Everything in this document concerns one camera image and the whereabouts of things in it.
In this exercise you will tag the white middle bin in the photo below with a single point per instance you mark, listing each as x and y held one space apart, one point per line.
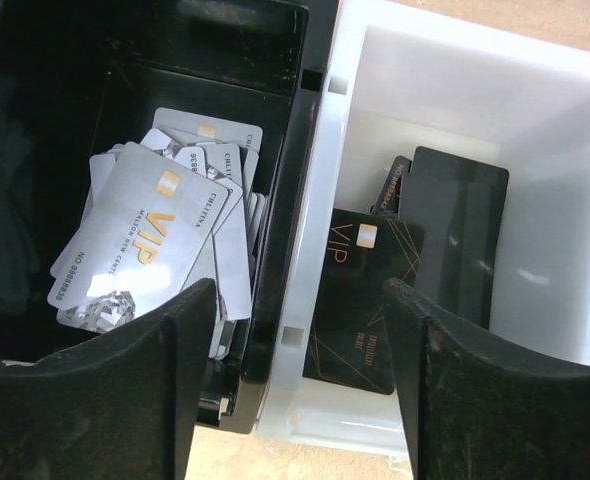
400 78

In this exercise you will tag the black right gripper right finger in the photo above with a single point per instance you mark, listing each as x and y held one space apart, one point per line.
476 406

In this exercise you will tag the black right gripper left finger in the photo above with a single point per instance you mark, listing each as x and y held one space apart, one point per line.
122 405

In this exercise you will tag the pile of black cards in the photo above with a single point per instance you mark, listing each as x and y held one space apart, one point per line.
435 226

